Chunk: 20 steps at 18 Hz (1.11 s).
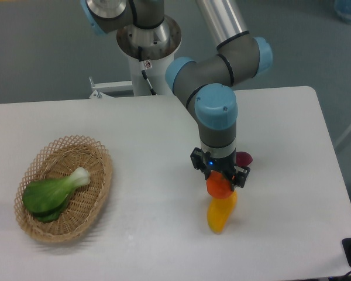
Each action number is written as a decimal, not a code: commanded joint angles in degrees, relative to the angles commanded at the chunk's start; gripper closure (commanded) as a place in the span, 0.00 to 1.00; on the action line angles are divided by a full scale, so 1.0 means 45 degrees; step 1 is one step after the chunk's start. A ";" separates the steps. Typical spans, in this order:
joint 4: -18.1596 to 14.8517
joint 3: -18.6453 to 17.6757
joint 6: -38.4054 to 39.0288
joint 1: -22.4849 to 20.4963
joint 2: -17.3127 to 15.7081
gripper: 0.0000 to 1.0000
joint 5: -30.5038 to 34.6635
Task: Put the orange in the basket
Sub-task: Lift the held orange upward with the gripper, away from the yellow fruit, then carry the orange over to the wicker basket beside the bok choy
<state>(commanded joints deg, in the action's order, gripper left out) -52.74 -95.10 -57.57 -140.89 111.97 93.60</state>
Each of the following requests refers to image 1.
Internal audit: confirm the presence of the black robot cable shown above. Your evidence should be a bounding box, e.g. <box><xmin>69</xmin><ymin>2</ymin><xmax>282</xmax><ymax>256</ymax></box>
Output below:
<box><xmin>137</xmin><ymin>46</ymin><xmax>158</xmax><ymax>96</ymax></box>

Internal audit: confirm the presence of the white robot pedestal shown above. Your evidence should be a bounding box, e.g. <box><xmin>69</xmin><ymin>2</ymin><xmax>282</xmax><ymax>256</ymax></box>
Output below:
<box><xmin>88</xmin><ymin>16</ymin><xmax>183</xmax><ymax>99</ymax></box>

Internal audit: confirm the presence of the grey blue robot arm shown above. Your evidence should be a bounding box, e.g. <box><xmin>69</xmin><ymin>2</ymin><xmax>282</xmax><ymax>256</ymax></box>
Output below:
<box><xmin>81</xmin><ymin>1</ymin><xmax>273</xmax><ymax>198</ymax></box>

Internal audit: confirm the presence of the woven wicker basket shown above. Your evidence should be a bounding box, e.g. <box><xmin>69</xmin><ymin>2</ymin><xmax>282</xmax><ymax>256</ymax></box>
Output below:
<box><xmin>14</xmin><ymin>135</ymin><xmax>113</xmax><ymax>243</ymax></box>

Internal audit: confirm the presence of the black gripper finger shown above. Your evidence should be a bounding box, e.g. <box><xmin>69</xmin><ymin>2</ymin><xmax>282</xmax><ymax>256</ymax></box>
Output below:
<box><xmin>230</xmin><ymin>165</ymin><xmax>250</xmax><ymax>190</ymax></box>
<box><xmin>190</xmin><ymin>148</ymin><xmax>207</xmax><ymax>174</ymax></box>

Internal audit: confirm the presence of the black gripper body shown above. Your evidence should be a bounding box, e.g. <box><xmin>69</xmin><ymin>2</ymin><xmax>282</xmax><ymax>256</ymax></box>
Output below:
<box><xmin>204</xmin><ymin>150</ymin><xmax>236</xmax><ymax>180</ymax></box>

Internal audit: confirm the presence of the dark red fruit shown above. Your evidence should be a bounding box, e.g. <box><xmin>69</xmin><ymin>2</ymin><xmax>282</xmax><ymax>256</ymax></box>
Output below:
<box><xmin>236</xmin><ymin>152</ymin><xmax>253</xmax><ymax>167</ymax></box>

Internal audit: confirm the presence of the orange fruit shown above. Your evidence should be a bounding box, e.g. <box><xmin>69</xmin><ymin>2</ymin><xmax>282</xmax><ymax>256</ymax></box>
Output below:
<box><xmin>206</xmin><ymin>170</ymin><xmax>233</xmax><ymax>199</ymax></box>

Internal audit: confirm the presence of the green bok choy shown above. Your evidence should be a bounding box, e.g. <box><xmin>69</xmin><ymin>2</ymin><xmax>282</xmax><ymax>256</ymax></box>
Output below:
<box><xmin>22</xmin><ymin>167</ymin><xmax>91</xmax><ymax>222</ymax></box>

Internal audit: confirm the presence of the blue object top right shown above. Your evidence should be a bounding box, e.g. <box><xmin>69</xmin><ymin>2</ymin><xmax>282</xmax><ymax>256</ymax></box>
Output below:
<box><xmin>334</xmin><ymin>0</ymin><xmax>351</xmax><ymax>25</ymax></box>

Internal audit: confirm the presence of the yellow mango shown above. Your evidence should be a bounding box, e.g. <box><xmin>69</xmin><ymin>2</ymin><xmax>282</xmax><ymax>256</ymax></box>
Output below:
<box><xmin>207</xmin><ymin>191</ymin><xmax>238</xmax><ymax>234</ymax></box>

